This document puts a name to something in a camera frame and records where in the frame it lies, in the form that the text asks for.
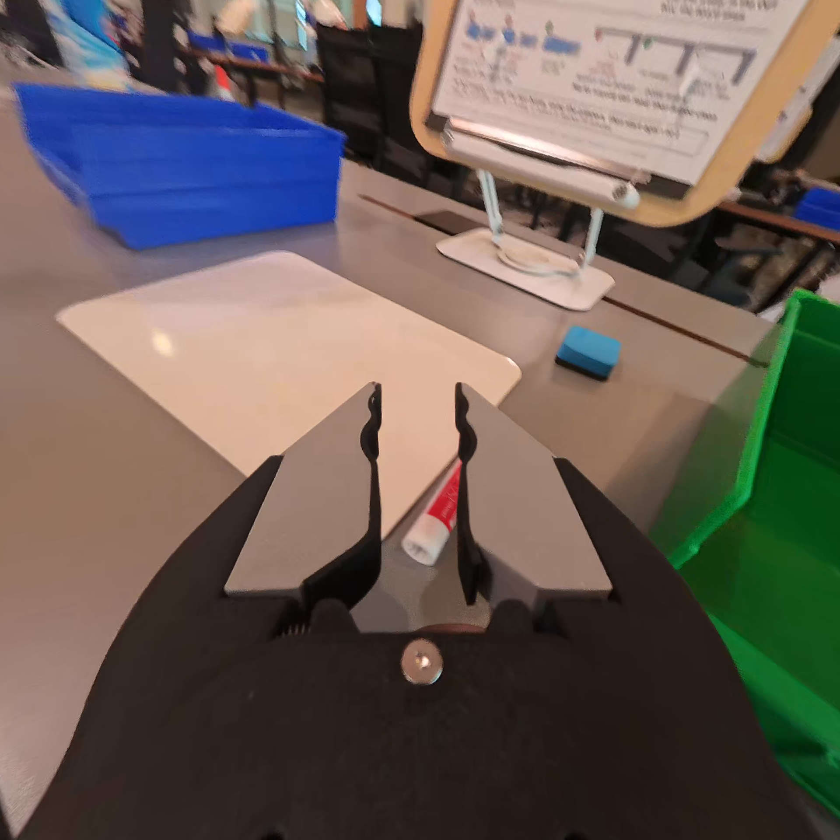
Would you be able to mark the blue whiteboard eraser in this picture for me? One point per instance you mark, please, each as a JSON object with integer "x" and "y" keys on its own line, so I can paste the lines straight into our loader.
{"x": 587, "y": 351}

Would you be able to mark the printed instruction sheet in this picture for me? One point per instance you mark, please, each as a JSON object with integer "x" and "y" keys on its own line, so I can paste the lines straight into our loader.
{"x": 590, "y": 85}

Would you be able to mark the black mesh office chair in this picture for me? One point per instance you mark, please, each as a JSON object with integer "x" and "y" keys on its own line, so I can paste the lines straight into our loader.
{"x": 367, "y": 98}

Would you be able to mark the green plastic bin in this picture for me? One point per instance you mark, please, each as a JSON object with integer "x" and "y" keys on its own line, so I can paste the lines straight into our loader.
{"x": 774, "y": 492}

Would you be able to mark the white blue wipes canister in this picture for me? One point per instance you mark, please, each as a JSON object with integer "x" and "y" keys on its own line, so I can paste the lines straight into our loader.
{"x": 92, "y": 46}

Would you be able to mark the red dry erase marker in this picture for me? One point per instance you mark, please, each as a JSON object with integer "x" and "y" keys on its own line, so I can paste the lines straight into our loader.
{"x": 430, "y": 531}

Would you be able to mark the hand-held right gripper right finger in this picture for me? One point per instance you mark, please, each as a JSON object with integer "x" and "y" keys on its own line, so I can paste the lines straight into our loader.
{"x": 531, "y": 525}

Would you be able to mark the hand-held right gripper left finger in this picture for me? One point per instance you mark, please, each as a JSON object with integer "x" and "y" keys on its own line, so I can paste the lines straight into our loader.
{"x": 308, "y": 525}

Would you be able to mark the small blue storage bin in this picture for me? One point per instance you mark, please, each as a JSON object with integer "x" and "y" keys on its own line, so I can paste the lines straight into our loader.
{"x": 817, "y": 210}

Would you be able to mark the blue plastic bin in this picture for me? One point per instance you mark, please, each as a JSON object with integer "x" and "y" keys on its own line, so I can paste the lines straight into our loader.
{"x": 197, "y": 170}

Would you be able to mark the instruction sheet on stand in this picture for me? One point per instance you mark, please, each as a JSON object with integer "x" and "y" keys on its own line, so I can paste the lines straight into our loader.
{"x": 722, "y": 190}

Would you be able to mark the white whiteboard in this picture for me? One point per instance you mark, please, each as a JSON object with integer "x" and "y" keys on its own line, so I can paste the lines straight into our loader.
{"x": 262, "y": 341}

